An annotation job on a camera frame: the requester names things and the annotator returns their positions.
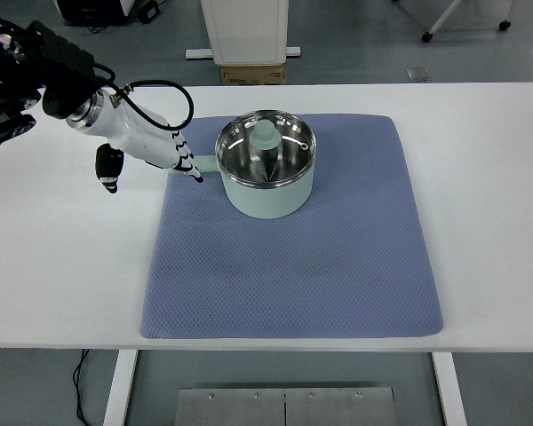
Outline glass lid with green knob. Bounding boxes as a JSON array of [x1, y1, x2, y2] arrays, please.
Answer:
[[215, 110, 316, 189]]

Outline white pedestal base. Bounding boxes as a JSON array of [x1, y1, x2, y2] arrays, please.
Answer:
[[185, 0, 301, 67]]

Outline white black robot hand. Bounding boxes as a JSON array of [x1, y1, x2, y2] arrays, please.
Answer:
[[66, 89, 203, 193]]

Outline black device on floor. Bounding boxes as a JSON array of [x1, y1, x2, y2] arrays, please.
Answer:
[[52, 0, 162, 27]]

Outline metal floor plate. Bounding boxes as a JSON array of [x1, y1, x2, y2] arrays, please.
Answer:
[[175, 387, 398, 425]]

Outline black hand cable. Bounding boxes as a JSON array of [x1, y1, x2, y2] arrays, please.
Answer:
[[92, 62, 195, 132]]

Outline white table leg right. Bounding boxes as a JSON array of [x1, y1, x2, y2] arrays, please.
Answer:
[[432, 352, 468, 426]]

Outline cardboard box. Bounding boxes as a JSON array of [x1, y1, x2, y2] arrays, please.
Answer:
[[219, 64, 286, 86]]

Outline black floor cable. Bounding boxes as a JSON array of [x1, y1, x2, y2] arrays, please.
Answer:
[[73, 349, 92, 426]]

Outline mint green pot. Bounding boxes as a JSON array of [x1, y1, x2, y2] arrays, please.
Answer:
[[195, 110, 316, 219]]

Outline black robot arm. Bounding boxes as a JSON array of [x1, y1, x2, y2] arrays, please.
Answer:
[[0, 20, 103, 145]]

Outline blue textured mat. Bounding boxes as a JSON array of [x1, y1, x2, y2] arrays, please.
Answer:
[[140, 114, 443, 339]]

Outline office chair wheel base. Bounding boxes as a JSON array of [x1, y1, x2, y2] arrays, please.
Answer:
[[420, 1, 520, 43]]

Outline white table leg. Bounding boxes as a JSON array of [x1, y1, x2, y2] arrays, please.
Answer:
[[432, 352, 468, 426], [103, 350, 139, 426]]

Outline white table leg left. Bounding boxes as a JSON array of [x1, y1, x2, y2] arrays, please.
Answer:
[[103, 350, 139, 426]]

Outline grey floor socket cover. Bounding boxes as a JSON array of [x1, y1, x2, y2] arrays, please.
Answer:
[[405, 67, 432, 83]]

